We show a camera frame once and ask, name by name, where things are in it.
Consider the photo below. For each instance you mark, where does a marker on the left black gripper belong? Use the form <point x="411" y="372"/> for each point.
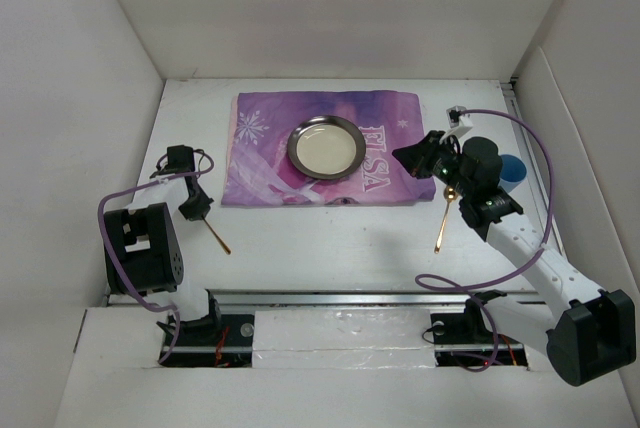
<point x="194" y="213"/>

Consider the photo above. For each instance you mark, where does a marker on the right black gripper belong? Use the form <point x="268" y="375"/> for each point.
<point x="411" y="157"/>

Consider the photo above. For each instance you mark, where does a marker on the purple pink printed cloth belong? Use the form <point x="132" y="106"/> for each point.
<point x="260" y="174"/>

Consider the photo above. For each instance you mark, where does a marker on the round metal plate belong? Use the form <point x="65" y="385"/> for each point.
<point x="326" y="148"/>

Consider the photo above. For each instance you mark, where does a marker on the gold fork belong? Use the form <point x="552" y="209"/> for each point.
<point x="219" y="240"/>

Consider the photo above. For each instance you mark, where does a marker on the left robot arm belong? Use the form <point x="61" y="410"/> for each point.
<point x="142" y="255"/>

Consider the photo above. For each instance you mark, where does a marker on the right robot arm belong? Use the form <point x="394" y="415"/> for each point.
<point x="586" y="331"/>

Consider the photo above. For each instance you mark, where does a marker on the gold spoon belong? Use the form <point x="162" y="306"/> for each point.
<point x="450" y="196"/>

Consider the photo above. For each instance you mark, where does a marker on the blue plastic cup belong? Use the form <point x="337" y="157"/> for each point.
<point x="513" y="172"/>

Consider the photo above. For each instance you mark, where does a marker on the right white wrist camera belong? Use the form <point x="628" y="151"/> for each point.
<point x="459" y="122"/>

